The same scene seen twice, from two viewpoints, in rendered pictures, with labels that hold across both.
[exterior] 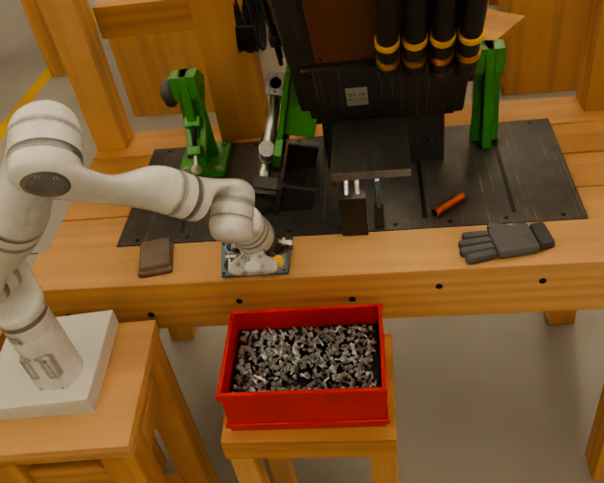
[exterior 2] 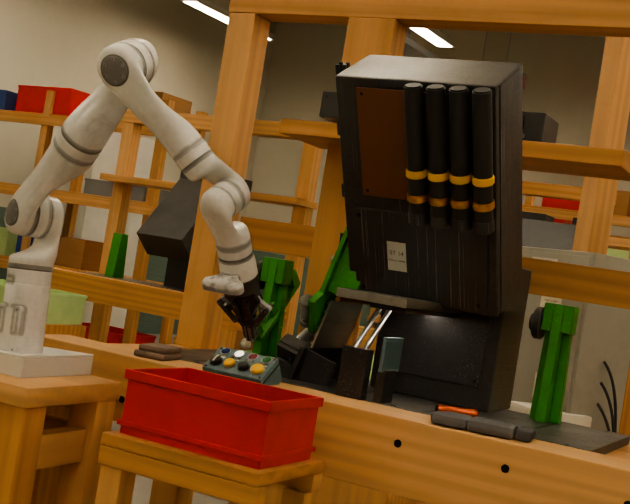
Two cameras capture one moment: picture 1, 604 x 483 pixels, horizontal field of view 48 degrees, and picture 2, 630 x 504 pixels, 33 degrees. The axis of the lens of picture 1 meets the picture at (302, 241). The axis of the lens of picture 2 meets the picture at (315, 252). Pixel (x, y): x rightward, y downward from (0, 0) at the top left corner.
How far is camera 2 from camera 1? 1.44 m
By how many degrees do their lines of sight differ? 45
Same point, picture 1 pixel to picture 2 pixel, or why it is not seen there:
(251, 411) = (147, 404)
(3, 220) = (74, 120)
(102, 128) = (190, 320)
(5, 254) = (58, 156)
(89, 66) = (211, 254)
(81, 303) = not seen: hidden behind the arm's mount
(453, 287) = (411, 449)
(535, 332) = not seen: outside the picture
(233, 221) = (219, 191)
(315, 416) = (199, 430)
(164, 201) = (178, 138)
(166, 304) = not seen: hidden behind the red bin
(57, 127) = (142, 47)
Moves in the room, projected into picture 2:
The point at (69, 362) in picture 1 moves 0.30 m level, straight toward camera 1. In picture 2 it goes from (32, 332) to (22, 348)
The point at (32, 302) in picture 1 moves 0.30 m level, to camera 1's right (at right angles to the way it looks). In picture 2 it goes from (44, 252) to (174, 275)
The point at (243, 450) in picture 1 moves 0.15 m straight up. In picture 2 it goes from (117, 451) to (130, 370)
